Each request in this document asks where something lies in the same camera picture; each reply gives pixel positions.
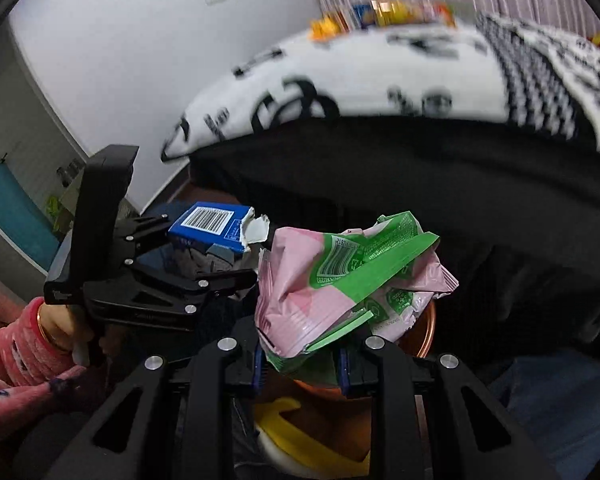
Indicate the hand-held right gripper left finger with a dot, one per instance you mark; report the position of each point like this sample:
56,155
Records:
260,372

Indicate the person's left hand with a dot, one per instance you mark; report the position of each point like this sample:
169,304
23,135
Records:
55,325

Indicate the blue carton box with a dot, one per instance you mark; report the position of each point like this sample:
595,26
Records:
205,222

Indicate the black and white printed blanket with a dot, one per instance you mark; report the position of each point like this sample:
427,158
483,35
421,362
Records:
380,75

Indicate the orange round bin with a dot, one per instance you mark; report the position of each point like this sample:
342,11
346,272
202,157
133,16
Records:
420,332

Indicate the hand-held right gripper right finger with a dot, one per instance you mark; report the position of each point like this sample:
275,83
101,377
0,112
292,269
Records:
342,371

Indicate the blue snack packet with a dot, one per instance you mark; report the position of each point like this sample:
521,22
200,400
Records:
362,15

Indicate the pink and green snack bag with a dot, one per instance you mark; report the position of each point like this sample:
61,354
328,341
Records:
305,305

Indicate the person's blue jeans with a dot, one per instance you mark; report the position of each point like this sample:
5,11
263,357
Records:
555,410

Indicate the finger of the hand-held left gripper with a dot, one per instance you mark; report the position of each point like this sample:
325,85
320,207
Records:
145,232
170,295

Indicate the yellow snack packet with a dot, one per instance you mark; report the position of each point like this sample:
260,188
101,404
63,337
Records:
387,10

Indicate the red and orange snack packet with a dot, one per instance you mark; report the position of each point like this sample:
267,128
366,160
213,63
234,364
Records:
442,12

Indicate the yellow plastic bowl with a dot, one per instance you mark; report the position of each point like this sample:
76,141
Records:
285,410

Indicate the teal door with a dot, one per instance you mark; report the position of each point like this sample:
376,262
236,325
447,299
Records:
15,215

